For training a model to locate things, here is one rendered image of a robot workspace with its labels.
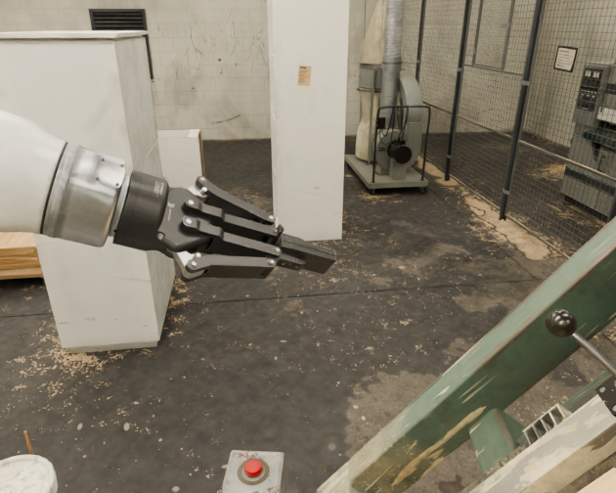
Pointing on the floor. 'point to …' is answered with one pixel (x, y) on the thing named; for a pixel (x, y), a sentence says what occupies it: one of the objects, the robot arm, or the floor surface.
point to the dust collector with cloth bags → (387, 116)
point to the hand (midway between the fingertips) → (303, 255)
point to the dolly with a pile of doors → (8, 257)
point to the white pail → (20, 474)
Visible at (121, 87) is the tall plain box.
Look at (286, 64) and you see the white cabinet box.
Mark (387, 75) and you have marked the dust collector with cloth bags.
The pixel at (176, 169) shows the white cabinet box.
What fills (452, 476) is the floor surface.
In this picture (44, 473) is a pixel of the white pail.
